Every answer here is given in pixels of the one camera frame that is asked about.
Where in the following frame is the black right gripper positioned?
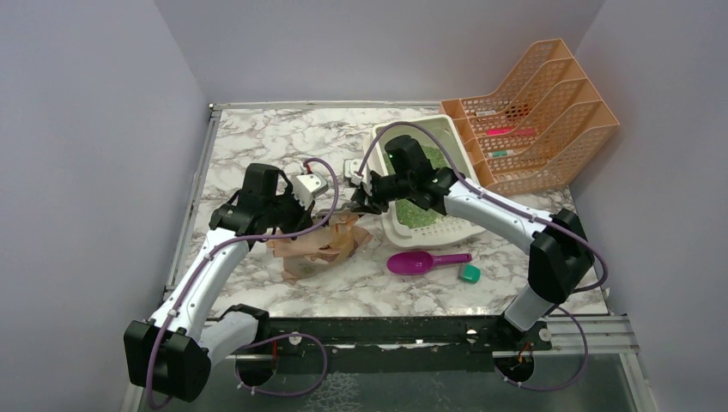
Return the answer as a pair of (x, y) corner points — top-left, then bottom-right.
(350, 173), (414, 215)

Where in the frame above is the orange cat litter bag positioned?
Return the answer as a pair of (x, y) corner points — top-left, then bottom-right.
(266, 219), (373, 283)

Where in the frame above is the magenta plastic litter scoop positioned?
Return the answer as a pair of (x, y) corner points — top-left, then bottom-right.
(386, 251), (472, 276)

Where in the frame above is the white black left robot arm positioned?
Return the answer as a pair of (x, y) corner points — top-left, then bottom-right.
(124, 163), (328, 402)

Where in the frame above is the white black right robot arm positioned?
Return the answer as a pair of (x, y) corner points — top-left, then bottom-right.
(343, 135), (595, 349)

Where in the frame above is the white plastic litter box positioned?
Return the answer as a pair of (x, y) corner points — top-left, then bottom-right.
(367, 115), (484, 249)

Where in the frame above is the green cat litter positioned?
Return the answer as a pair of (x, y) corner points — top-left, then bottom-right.
(395, 146), (449, 229)

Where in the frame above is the small green box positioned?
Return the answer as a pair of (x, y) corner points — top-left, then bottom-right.
(458, 264), (482, 284)

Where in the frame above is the pink marker pen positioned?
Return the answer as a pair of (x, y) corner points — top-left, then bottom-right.
(485, 128), (536, 136)

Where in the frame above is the green marker pen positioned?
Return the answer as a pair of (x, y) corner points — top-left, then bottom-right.
(488, 149), (517, 158)

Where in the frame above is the orange mesh file organizer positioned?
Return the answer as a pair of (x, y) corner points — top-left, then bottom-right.
(440, 39), (620, 196)

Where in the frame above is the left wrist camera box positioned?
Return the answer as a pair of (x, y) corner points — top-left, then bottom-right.
(290, 173), (329, 209)

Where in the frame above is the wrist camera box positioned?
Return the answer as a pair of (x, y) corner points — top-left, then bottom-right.
(343, 159), (370, 188)
(290, 173), (329, 209)

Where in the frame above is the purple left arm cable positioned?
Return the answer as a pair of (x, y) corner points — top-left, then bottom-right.
(144, 157), (341, 412)

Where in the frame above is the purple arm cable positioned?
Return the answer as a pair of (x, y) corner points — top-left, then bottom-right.
(355, 121), (609, 393)
(144, 157), (341, 412)

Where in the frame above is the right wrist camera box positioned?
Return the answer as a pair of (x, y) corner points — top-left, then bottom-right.
(343, 159), (370, 188)

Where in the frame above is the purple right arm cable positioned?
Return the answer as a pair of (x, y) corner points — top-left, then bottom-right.
(355, 121), (609, 393)

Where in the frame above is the black metal base rail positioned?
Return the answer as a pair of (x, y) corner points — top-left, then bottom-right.
(215, 316), (553, 365)

